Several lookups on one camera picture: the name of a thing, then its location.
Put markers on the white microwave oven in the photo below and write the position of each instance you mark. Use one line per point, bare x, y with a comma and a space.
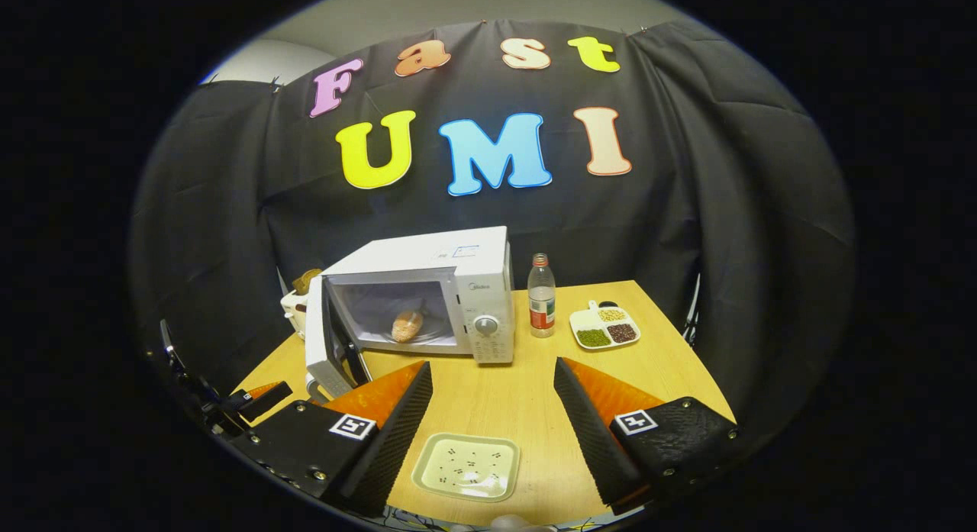
488, 288

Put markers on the clear red label water bottle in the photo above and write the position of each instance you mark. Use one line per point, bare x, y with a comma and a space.
542, 307

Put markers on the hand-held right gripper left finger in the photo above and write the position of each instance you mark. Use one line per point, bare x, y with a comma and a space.
389, 448

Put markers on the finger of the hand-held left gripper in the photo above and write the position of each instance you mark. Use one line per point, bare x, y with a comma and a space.
263, 401

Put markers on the small white toaster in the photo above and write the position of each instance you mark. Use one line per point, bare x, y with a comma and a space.
294, 307

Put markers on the white divided dish of beans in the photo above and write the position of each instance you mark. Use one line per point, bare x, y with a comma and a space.
591, 322

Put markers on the pale green square plate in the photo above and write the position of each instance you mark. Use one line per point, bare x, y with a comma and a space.
465, 467

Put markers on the orange crumbed bread roll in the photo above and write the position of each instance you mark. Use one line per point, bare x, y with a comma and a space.
407, 327

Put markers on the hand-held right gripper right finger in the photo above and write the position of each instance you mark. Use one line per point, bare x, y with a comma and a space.
591, 440

